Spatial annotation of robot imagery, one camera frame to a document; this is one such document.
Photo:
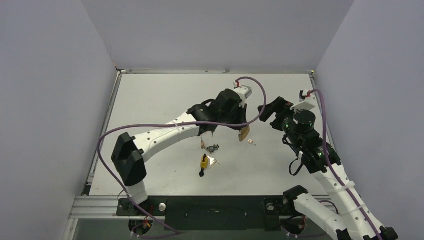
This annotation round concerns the small padlock keys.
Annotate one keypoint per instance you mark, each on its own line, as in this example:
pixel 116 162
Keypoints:
pixel 212 148

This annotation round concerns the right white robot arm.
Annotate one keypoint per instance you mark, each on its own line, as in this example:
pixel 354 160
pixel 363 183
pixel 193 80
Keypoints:
pixel 354 220

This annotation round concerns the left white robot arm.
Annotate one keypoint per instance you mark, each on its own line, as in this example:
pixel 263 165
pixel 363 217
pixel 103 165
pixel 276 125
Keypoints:
pixel 132 152

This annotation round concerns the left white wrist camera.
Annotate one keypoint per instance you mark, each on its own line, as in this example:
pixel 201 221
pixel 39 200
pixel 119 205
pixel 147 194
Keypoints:
pixel 243 91

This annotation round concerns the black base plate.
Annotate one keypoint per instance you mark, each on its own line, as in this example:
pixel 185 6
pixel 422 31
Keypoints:
pixel 220 213

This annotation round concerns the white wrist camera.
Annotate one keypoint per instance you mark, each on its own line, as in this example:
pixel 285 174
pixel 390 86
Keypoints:
pixel 243 91
pixel 307 101

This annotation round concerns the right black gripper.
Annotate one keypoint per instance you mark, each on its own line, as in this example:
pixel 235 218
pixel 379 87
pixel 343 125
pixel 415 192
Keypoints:
pixel 278 108

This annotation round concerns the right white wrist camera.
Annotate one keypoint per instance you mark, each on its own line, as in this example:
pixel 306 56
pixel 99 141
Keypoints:
pixel 307 101

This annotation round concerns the yellow padlock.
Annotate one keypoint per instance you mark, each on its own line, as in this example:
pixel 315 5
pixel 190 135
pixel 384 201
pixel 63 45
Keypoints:
pixel 207 162

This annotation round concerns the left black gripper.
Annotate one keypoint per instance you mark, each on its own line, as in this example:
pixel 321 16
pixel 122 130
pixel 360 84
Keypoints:
pixel 242 112

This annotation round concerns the large brass padlock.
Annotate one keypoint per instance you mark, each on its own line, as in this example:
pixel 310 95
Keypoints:
pixel 243 133

